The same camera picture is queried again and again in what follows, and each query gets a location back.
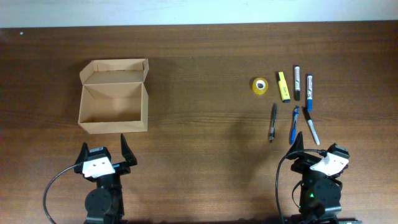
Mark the yellow tape roll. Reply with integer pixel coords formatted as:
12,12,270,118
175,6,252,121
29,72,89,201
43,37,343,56
252,78,269,95

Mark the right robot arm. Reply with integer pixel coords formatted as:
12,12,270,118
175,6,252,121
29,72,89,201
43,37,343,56
287,133,361,223

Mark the cardboard box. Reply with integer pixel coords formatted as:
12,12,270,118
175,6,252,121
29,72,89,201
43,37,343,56
78,58,149,134

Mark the black whiteboard marker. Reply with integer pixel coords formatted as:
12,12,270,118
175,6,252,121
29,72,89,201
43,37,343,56
294,65,300,101

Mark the blue ballpoint pen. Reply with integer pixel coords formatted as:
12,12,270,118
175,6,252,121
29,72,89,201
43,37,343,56
289,105,300,145

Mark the yellow highlighter marker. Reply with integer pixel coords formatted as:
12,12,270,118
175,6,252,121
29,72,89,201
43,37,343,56
277,72,290,103

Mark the black white permanent marker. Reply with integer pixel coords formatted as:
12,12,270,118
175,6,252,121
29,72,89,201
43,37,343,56
303,107,320,145

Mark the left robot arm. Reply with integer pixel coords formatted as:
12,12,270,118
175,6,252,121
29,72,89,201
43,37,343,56
74,134,137,223

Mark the blue whiteboard marker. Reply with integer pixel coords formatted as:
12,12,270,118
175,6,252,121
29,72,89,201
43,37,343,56
307,74,313,111

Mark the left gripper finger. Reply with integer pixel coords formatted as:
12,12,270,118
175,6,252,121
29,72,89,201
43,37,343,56
74,142,89,170
121,134,137,164

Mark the black ballpoint pen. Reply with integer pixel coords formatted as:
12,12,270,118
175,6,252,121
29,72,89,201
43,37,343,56
269,103,277,142

